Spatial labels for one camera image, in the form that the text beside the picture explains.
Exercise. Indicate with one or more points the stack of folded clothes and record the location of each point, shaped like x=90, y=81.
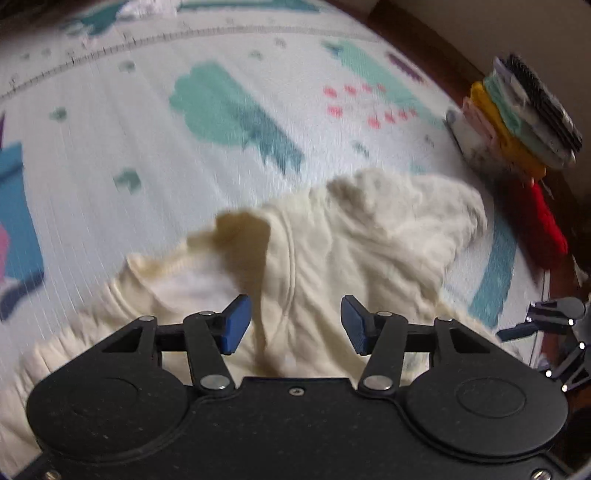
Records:
x=508, y=134

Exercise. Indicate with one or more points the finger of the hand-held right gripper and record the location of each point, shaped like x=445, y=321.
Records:
x=572, y=364
x=521, y=330

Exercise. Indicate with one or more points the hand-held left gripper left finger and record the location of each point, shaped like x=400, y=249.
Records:
x=238, y=325

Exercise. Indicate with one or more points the red cloth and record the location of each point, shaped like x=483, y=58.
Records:
x=547, y=226

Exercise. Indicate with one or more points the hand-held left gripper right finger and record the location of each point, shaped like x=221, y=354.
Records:
x=353, y=328

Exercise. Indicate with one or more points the cream hooded garment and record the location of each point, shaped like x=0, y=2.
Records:
x=332, y=258

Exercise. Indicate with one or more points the patterned play mat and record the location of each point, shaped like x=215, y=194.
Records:
x=138, y=138

